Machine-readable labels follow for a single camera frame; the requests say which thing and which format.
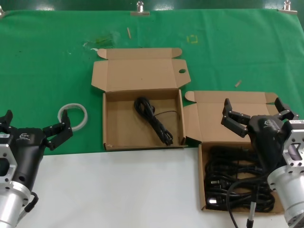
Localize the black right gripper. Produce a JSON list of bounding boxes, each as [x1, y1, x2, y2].
[[220, 97, 300, 178]]

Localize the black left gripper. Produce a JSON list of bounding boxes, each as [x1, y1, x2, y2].
[[0, 109, 73, 193]]

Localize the cardboard box with round hole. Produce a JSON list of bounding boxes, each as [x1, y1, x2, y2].
[[91, 47, 192, 151]]

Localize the clear tape roll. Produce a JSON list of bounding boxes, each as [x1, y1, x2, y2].
[[58, 103, 89, 132]]

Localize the green table cloth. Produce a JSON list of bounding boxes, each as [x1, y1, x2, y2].
[[0, 9, 304, 156]]

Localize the clear plastic wrapper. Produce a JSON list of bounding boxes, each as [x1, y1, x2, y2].
[[82, 30, 119, 52]]

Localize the metal cloth clip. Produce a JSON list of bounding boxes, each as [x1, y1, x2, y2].
[[278, 0, 298, 15], [130, 0, 151, 17]]

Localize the cardboard box holding cables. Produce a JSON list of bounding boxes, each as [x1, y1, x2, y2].
[[182, 90, 286, 212]]

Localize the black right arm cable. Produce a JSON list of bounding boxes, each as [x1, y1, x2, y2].
[[226, 174, 269, 228]]

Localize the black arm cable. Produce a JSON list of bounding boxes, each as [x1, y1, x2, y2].
[[23, 191, 39, 214], [226, 174, 269, 228]]

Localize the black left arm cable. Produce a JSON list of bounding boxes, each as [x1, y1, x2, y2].
[[23, 191, 39, 214]]

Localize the black power cable with plug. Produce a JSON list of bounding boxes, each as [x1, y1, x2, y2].
[[204, 175, 274, 198], [205, 193, 276, 212]]

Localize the silver cable connector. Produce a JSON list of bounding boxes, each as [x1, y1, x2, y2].
[[246, 201, 257, 228]]

